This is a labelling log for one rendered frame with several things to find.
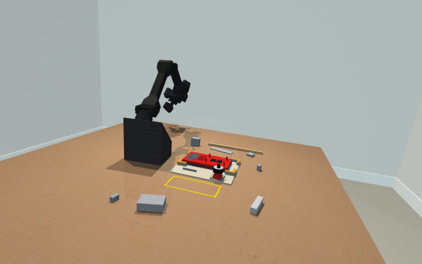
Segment black wheel with grey hub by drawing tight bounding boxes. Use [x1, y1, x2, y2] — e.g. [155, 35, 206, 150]
[213, 165, 224, 174]

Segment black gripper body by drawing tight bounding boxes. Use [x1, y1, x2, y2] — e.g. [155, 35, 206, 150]
[163, 94, 181, 113]

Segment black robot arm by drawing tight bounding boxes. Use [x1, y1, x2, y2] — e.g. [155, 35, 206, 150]
[135, 60, 190, 121]

